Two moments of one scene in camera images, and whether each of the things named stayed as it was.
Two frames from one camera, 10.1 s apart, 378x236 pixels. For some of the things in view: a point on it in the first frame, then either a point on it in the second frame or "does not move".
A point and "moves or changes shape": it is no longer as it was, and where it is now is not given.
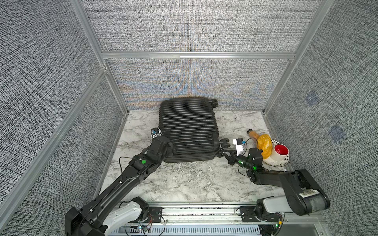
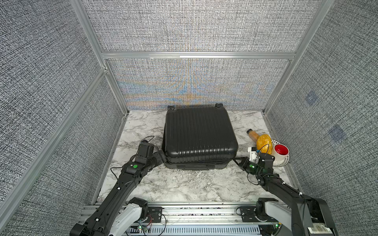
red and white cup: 279,152 does not move
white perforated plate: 272,162 does not move
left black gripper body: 171,150 → 156,160
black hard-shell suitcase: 192,122 moves or changes shape
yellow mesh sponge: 265,143 does not move
